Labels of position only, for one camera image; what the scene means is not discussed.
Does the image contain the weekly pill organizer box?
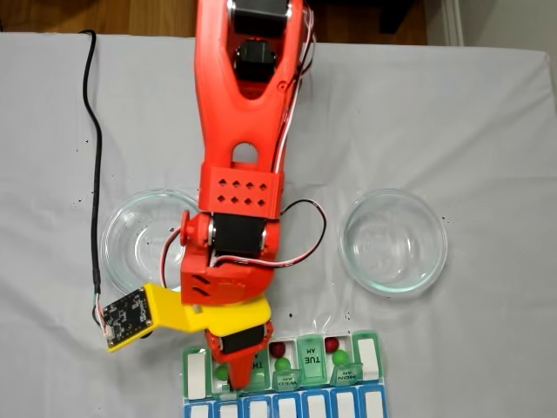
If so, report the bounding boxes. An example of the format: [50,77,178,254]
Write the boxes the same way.
[180,329,388,418]

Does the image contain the glass bowl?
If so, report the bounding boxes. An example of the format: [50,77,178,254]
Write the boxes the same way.
[338,187,449,300]
[99,187,205,297]

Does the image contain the white table cloth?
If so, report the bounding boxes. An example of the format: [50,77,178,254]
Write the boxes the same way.
[0,30,557,418]

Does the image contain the white baseboard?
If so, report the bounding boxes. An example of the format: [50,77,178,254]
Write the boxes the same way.
[434,0,465,47]

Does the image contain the camera board on yellow mount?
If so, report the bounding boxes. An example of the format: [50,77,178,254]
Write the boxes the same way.
[105,283,184,353]

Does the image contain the black camera cable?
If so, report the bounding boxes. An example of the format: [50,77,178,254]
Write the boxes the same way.
[80,29,114,340]

